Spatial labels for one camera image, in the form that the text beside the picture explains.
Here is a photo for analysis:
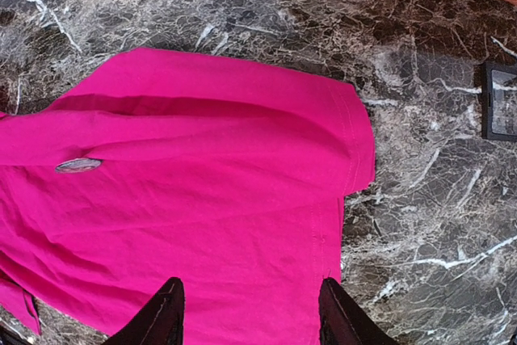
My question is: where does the red t-shirt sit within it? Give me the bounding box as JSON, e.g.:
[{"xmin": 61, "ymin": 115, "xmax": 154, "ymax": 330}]
[{"xmin": 1, "ymin": 48, "xmax": 375, "ymax": 344}]

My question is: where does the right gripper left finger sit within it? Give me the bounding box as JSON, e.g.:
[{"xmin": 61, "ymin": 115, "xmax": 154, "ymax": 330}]
[{"xmin": 103, "ymin": 277, "xmax": 185, "ymax": 345}]

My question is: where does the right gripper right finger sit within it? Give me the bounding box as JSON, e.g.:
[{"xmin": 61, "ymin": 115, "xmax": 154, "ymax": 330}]
[{"xmin": 318, "ymin": 278, "xmax": 398, "ymax": 345}]

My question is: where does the blue portrait round brooch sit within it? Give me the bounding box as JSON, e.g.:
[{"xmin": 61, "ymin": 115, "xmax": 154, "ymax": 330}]
[{"xmin": 55, "ymin": 158, "xmax": 103, "ymax": 174}]

